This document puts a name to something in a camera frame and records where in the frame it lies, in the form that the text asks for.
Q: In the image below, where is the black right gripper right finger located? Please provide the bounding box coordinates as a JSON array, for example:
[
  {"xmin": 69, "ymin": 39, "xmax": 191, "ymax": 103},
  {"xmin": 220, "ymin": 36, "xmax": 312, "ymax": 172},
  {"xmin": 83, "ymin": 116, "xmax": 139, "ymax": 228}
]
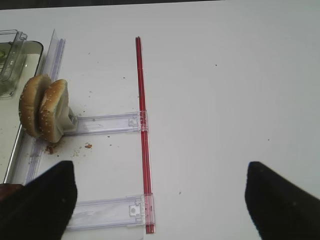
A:
[{"xmin": 244, "ymin": 161, "xmax": 320, "ymax": 240}]

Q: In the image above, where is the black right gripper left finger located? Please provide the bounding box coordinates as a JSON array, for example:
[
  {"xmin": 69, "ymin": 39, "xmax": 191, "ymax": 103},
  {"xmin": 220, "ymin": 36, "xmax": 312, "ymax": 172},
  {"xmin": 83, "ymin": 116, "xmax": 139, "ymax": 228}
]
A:
[{"xmin": 0, "ymin": 160, "xmax": 78, "ymax": 240}]

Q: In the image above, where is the clear track lower right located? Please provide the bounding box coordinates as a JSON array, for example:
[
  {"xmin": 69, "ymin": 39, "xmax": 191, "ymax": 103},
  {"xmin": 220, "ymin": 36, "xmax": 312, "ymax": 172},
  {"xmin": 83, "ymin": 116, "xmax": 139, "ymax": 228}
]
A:
[{"xmin": 66, "ymin": 194, "xmax": 155, "ymax": 231}]

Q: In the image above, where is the clear track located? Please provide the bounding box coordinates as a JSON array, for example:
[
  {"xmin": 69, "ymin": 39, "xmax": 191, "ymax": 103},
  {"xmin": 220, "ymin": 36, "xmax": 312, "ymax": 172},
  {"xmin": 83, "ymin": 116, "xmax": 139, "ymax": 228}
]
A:
[
  {"xmin": 66, "ymin": 194, "xmax": 155, "ymax": 231},
  {"xmin": 64, "ymin": 111, "xmax": 148, "ymax": 136}
]

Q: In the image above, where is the white metal tray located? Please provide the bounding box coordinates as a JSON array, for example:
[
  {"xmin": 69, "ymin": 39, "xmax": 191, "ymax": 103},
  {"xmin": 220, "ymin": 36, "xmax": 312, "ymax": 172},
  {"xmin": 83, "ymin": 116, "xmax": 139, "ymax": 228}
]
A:
[{"xmin": 0, "ymin": 40, "xmax": 44, "ymax": 183}]

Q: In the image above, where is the rear sesame bun top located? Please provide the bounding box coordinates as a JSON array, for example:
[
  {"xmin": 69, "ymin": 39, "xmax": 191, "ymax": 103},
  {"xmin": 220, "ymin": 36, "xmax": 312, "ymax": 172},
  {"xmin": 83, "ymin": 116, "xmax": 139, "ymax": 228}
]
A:
[{"xmin": 39, "ymin": 79, "xmax": 69, "ymax": 143}]

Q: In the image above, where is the sesame bun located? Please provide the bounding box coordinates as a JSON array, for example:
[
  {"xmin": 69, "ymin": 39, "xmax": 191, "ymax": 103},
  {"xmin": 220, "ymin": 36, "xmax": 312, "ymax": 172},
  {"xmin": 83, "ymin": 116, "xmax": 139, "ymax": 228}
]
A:
[
  {"xmin": 18, "ymin": 74, "xmax": 52, "ymax": 138},
  {"xmin": 39, "ymin": 79, "xmax": 69, "ymax": 143}
]

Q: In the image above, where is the white sesame bun pusher block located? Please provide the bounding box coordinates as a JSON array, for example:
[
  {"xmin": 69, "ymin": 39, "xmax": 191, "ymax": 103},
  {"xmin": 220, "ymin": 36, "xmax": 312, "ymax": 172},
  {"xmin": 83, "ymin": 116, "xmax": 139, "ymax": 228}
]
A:
[{"xmin": 60, "ymin": 106, "xmax": 78, "ymax": 132}]

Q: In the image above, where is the front sesame bun top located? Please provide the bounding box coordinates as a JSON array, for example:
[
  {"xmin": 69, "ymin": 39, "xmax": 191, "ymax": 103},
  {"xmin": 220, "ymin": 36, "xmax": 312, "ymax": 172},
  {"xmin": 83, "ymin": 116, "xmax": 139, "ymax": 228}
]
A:
[{"xmin": 18, "ymin": 74, "xmax": 52, "ymax": 138}]

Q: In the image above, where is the clear track upper right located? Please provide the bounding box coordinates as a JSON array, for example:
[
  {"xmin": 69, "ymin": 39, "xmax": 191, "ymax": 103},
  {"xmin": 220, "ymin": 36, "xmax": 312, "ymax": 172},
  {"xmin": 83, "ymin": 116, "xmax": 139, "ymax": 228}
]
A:
[{"xmin": 64, "ymin": 111, "xmax": 148, "ymax": 136}]

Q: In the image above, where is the right clear long divider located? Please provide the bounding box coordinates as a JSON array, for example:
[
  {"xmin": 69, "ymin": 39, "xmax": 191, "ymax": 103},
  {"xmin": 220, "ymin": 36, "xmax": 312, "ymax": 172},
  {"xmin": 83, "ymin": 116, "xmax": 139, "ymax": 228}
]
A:
[{"xmin": 24, "ymin": 30, "xmax": 66, "ymax": 184}]

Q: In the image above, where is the clear plastic salad box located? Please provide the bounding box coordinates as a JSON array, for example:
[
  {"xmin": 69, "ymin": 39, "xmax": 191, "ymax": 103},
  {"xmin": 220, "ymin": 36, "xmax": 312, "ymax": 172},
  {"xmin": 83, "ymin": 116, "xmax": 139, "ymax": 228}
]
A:
[{"xmin": 0, "ymin": 29, "xmax": 28, "ymax": 98}]

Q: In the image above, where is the right red rail strip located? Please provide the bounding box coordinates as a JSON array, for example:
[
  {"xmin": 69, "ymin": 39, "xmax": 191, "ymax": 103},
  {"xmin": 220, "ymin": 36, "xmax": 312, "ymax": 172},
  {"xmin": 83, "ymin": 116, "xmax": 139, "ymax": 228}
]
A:
[{"xmin": 135, "ymin": 36, "xmax": 156, "ymax": 234}]

